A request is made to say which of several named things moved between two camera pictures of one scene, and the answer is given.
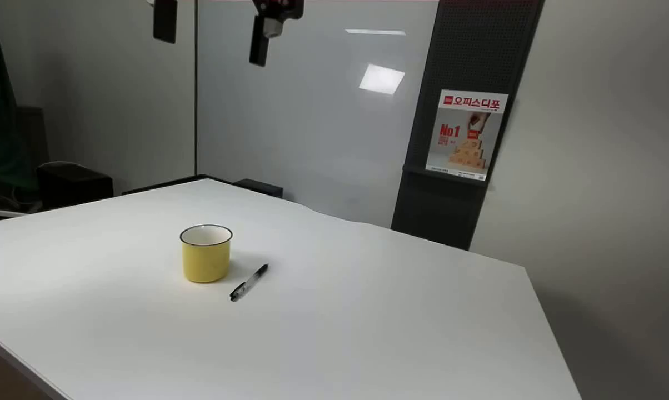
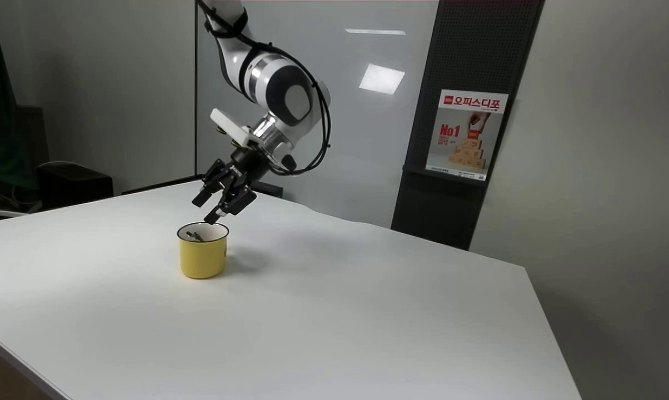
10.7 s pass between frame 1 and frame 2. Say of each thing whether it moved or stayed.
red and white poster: stayed
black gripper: moved
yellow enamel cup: stayed
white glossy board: stayed
